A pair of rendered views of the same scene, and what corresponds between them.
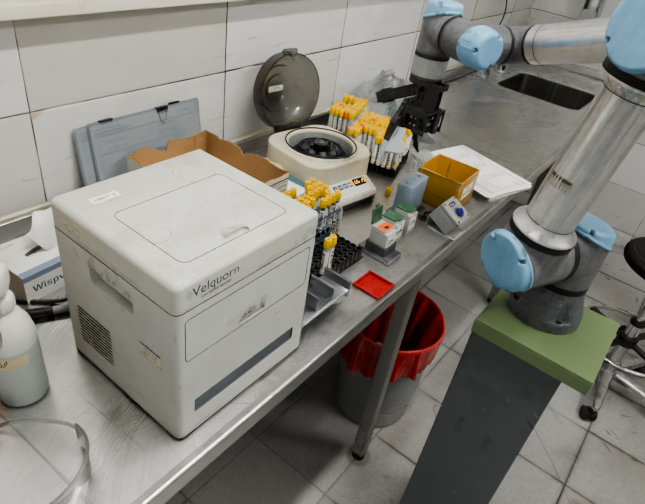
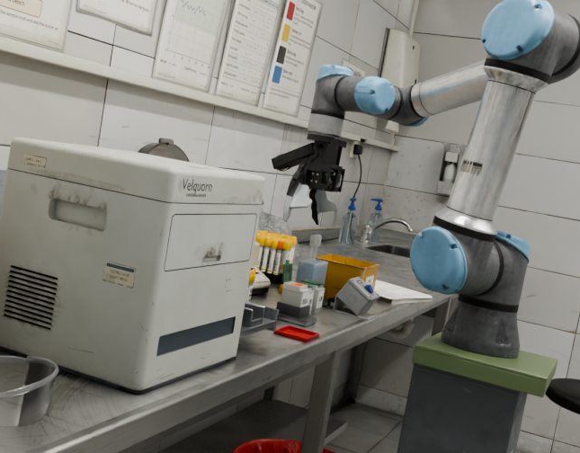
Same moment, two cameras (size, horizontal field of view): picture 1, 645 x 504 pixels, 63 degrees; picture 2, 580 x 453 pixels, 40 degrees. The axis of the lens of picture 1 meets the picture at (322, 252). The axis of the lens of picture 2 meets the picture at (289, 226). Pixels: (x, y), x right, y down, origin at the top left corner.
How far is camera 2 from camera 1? 69 cm
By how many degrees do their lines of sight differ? 31
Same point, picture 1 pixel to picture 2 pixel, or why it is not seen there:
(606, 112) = (495, 97)
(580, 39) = (459, 79)
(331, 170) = not seen: hidden behind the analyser
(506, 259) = (438, 251)
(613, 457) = not seen: outside the picture
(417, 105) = (317, 163)
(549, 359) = (499, 366)
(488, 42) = (382, 86)
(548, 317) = (487, 337)
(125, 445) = (77, 394)
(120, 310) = (85, 235)
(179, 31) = (62, 98)
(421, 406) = not seen: outside the picture
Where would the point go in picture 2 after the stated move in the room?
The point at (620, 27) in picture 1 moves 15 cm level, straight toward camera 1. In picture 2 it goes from (491, 31) to (490, 12)
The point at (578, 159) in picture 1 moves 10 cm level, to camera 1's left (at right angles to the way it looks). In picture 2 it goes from (482, 141) to (428, 131)
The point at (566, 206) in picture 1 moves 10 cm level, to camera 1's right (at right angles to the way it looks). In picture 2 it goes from (481, 187) to (534, 196)
